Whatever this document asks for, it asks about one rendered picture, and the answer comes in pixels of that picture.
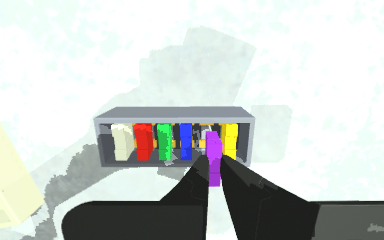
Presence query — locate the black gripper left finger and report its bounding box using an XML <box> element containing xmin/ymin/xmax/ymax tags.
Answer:
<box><xmin>61</xmin><ymin>155</ymin><xmax>210</xmax><ymax>240</ymax></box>

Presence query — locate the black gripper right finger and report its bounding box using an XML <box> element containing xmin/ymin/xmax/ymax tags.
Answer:
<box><xmin>220</xmin><ymin>155</ymin><xmax>384</xmax><ymax>240</ymax></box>

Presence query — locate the yellow fuse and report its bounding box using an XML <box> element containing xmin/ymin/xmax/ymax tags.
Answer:
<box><xmin>221</xmin><ymin>123</ymin><xmax>238</xmax><ymax>160</ymax></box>

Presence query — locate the grey fuse block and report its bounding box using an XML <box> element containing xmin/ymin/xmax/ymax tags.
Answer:
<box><xmin>93</xmin><ymin>106</ymin><xmax>256</xmax><ymax>167</ymax></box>

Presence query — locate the violet fuse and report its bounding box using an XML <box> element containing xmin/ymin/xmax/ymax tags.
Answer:
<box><xmin>205</xmin><ymin>126</ymin><xmax>223</xmax><ymax>187</ymax></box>

